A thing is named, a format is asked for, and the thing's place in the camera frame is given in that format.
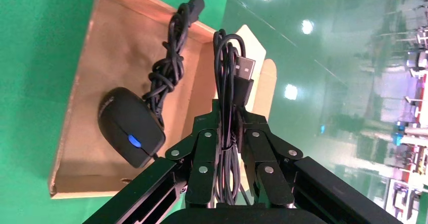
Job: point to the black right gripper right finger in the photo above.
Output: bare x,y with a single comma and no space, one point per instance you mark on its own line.
267,162

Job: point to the green table cloth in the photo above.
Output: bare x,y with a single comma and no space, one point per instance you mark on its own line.
26,82

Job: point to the open brown cardboard box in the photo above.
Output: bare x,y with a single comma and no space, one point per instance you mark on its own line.
117,55

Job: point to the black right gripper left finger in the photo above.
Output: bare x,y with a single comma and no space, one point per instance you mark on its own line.
200,162

